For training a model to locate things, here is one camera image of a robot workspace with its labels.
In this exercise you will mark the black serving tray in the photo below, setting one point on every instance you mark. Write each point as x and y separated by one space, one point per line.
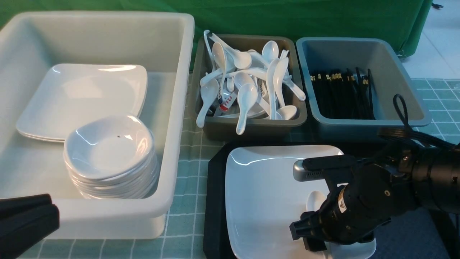
215 201

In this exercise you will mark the stack of white plates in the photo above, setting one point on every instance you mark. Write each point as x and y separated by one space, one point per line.
72 95

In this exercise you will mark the large white plastic tub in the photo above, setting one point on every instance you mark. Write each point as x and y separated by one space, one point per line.
31 43

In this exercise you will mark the large white square plate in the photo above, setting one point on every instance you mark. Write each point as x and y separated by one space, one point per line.
262 199

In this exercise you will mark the brown spoon bin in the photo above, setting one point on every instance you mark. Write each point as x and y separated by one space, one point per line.
224 129

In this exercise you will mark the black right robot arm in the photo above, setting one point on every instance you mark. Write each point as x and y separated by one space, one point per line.
414 170

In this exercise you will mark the bundle of black chopsticks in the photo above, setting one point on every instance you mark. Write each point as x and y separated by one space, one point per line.
344 94

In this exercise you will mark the pile of white spoons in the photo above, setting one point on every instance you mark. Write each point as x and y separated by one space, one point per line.
245 84

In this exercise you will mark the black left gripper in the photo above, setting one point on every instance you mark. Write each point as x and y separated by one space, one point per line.
24 221

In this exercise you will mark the white soup spoon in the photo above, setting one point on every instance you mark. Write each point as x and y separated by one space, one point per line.
315 201

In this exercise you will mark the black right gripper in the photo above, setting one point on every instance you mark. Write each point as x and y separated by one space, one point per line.
359 201

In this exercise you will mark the blue-grey chopstick bin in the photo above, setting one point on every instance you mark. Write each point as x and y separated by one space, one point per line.
389 79

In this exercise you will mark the green backdrop cloth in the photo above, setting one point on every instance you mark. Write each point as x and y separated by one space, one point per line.
398 22

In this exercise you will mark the stack of white bowls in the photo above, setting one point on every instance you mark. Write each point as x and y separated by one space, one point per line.
112 158

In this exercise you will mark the green checkered tablecloth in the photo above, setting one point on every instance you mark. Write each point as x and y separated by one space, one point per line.
183 234

